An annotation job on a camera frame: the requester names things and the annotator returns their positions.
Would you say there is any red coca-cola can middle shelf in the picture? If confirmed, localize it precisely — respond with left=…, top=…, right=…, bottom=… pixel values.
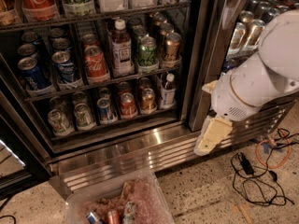
left=84, top=46, right=110, bottom=84

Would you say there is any tea bottle middle shelf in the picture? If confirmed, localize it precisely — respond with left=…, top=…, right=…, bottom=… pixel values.
left=112, top=19, right=134, bottom=77

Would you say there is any tea bottle shelf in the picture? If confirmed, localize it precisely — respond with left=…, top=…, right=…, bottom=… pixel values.
left=159, top=73, right=176, bottom=108
left=112, top=19, right=134, bottom=77

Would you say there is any black power adapter cable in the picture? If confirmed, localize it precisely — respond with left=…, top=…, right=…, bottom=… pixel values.
left=230, top=151, right=295, bottom=207

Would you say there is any orange extension cord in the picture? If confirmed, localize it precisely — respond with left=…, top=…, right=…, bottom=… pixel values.
left=255, top=127, right=293, bottom=170

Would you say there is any gold can behind glass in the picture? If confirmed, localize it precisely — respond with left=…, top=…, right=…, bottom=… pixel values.
left=242, top=20, right=265, bottom=50

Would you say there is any green white 7up can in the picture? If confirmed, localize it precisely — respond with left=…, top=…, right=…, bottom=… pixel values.
left=74, top=103, right=96, bottom=131

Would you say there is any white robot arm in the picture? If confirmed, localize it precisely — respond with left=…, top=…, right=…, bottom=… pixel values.
left=194, top=9, right=299, bottom=156

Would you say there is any blue pepsi can bottom shelf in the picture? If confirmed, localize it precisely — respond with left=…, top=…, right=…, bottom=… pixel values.
left=97, top=98, right=117, bottom=124

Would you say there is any orange can in bin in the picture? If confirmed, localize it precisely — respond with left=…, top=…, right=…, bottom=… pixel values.
left=107, top=209, right=121, bottom=224

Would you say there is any red coke can bottom shelf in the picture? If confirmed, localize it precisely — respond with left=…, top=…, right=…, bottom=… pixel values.
left=121, top=92, right=137, bottom=119

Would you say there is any green white can in bin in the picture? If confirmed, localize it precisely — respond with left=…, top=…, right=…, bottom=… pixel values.
left=122, top=202, right=136, bottom=224

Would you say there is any blue can in bin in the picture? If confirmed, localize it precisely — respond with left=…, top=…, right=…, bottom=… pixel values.
left=86, top=212, right=105, bottom=224

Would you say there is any green can middle shelf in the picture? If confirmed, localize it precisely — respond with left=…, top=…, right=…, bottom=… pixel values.
left=137, top=36, right=158, bottom=74

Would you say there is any glass fridge door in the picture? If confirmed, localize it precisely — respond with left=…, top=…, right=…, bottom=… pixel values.
left=188, top=0, right=299, bottom=133

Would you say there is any orange can bottom shelf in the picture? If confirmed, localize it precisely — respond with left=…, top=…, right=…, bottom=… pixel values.
left=141, top=88, right=157, bottom=114

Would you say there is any tea bottle bottom shelf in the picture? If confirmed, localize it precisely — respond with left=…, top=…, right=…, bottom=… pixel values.
left=159, top=73, right=176, bottom=108

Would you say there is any bronze can middle shelf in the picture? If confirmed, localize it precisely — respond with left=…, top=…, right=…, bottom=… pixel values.
left=163, top=33, right=181, bottom=67

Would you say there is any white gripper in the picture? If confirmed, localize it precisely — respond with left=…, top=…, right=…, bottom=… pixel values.
left=194, top=68, right=263, bottom=156

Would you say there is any front left pepsi can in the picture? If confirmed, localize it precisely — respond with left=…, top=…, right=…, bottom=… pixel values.
left=18, top=57, right=54, bottom=97

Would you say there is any clear plastic bin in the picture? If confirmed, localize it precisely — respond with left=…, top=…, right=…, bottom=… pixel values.
left=66, top=170, right=175, bottom=224

